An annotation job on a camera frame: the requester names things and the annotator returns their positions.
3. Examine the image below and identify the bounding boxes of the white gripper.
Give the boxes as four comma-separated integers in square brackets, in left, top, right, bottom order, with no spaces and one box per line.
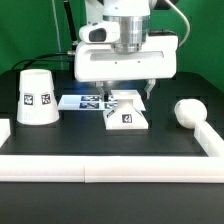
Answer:
[74,35,178,101]

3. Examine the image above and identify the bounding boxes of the white lamp base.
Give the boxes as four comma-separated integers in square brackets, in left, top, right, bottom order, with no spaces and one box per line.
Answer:
[103,90,148,130]

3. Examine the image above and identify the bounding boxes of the white lamp bulb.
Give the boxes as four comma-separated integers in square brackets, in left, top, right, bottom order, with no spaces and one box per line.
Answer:
[174,99,207,129]

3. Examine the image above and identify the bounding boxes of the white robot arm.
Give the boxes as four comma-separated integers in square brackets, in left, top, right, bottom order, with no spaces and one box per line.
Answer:
[75,0,178,92]

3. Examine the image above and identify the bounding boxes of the white lamp shade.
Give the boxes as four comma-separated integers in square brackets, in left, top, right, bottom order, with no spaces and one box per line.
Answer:
[17,69,59,125]

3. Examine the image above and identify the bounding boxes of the white marker sheet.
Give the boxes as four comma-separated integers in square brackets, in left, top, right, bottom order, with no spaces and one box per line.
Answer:
[58,95,117,111]

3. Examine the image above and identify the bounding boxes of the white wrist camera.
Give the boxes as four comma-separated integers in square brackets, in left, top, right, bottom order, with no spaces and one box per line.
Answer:
[79,21,120,44]

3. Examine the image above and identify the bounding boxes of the grey cable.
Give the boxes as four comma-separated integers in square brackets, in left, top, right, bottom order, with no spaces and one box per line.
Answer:
[164,0,192,48]

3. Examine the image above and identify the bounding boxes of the black cable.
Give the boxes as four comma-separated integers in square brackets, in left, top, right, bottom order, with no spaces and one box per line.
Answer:
[11,52,78,71]

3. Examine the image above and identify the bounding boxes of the white right fence wall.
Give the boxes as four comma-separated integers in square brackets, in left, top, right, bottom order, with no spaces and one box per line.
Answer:
[194,121,224,157]

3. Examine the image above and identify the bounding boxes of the white fence wall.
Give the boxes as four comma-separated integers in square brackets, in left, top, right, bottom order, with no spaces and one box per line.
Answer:
[0,119,11,148]
[0,155,224,183]
[194,121,224,157]

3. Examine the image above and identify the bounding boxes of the white left fence wall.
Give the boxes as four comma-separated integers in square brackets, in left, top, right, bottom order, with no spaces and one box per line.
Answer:
[0,119,11,148]

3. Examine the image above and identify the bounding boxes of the white front fence wall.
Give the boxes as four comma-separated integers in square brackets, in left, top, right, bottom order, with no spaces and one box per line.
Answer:
[0,155,224,183]

